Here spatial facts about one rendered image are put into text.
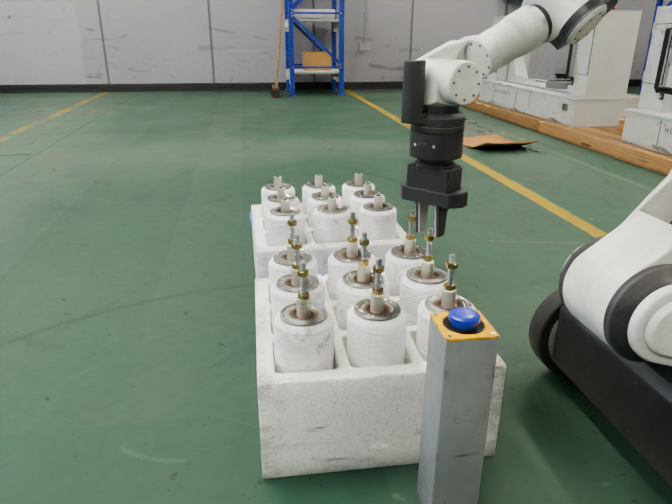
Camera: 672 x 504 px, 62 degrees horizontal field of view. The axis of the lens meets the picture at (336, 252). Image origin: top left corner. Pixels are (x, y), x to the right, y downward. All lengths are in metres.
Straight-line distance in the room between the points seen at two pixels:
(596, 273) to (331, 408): 0.43
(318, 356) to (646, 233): 0.50
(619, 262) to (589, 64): 3.34
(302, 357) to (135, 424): 0.38
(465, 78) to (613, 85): 3.37
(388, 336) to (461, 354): 0.18
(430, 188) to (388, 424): 0.39
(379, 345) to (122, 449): 0.48
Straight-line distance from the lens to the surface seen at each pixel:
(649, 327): 0.81
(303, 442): 0.92
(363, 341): 0.88
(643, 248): 0.86
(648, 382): 0.98
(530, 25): 1.02
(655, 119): 3.47
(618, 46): 4.22
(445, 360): 0.72
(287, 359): 0.88
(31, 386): 1.30
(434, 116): 0.91
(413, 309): 1.01
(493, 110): 5.04
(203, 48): 7.10
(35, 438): 1.16
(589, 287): 0.86
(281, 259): 1.09
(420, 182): 0.96
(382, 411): 0.91
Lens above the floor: 0.67
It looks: 22 degrees down
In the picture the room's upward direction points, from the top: straight up
